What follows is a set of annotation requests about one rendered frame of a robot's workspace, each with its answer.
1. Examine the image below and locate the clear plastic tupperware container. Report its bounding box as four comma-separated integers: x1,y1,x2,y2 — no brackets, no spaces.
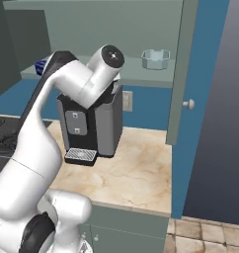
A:
140,48,172,71

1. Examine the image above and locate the grey black coffee machine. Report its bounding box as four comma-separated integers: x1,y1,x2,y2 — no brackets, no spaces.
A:
55,78,124,167

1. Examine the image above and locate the blue aluminum foil box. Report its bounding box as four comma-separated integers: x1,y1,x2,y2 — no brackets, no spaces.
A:
35,58,49,75

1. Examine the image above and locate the grey-green wall cabinet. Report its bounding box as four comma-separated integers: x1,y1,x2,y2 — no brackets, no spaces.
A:
2,0,186,89

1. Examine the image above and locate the white round door knob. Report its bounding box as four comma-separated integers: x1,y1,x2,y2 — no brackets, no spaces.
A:
182,98,197,111

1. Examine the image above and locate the beige wall outlet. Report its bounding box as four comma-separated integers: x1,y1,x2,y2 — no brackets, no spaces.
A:
121,90,133,113

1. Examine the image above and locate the grey-green cabinet door with knob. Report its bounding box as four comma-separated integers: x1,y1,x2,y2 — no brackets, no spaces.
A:
165,0,200,146

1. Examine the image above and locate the dark grey-green cabinet door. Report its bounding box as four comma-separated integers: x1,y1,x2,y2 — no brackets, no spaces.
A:
0,0,52,101

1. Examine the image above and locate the black hob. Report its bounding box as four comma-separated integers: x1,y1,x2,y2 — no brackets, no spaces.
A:
0,113,54,173

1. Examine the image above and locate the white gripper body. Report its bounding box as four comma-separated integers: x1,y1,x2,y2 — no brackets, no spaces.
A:
109,72,121,94

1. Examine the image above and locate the grey-green base cabinet door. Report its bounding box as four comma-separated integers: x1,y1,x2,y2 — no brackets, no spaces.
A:
90,224,170,253

